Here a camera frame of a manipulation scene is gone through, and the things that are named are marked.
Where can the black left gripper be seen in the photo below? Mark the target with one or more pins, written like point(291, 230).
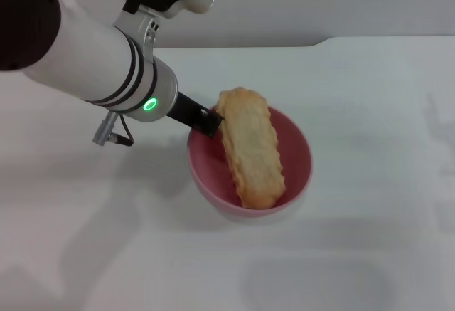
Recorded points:
point(183, 110)

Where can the orange striped bread loaf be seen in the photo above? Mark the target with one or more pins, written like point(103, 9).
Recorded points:
point(252, 151)

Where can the pink plastic bowl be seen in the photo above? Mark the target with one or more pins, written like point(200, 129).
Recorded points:
point(291, 154)

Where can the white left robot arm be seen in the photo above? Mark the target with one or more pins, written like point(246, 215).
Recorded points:
point(89, 58)

